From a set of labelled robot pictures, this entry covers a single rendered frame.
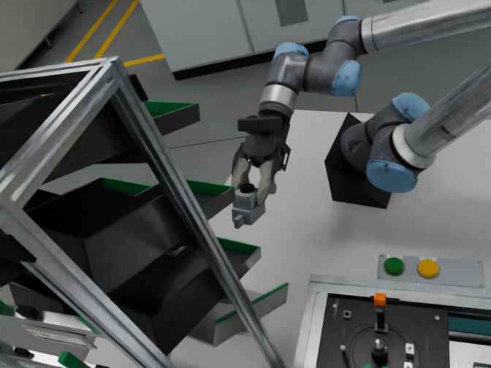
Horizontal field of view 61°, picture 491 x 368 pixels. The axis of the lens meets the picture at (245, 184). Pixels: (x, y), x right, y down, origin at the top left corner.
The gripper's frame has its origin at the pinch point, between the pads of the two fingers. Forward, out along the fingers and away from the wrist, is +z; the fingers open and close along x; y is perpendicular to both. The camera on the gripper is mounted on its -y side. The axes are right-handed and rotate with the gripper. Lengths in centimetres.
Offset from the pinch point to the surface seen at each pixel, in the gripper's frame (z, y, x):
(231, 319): 22.5, -4.2, -6.2
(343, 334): 20.5, 19.2, -19.8
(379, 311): 14.3, 11.3, -27.0
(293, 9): -200, 180, 105
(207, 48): -170, 186, 179
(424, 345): 18.0, 20.1, -34.8
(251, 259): 11.9, -3.7, -6.6
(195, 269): 16.3, -6.8, 2.1
